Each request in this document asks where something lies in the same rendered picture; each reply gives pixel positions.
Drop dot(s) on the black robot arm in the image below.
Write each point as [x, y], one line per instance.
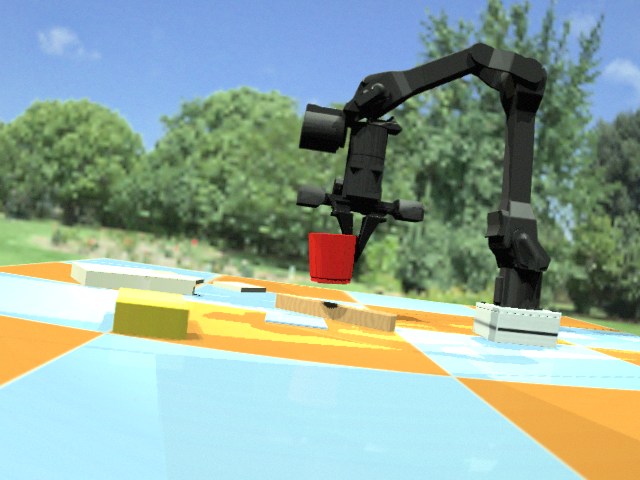
[512, 229]

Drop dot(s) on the yellow rectangular block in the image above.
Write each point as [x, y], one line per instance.
[151, 314]

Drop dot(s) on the red cup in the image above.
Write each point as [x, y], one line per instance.
[331, 257]

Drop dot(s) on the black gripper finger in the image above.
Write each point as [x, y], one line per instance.
[369, 224]
[345, 220]

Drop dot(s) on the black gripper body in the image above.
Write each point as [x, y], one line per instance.
[362, 182]

